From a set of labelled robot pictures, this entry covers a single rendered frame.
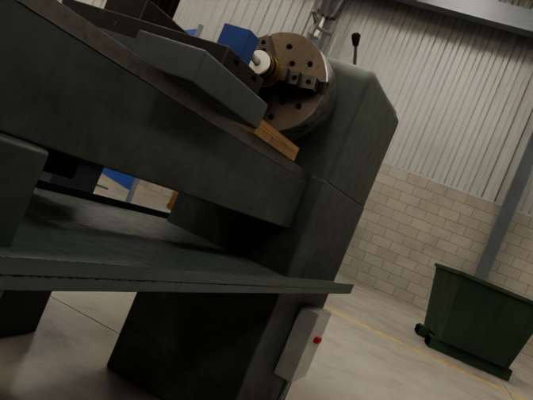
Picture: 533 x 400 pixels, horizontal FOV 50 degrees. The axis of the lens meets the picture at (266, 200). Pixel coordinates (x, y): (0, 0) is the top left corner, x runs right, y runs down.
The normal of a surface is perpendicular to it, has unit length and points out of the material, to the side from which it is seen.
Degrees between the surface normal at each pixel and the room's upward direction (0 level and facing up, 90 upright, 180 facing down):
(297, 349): 90
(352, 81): 90
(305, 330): 90
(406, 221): 90
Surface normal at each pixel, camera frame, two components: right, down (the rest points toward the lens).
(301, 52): -0.36, -0.15
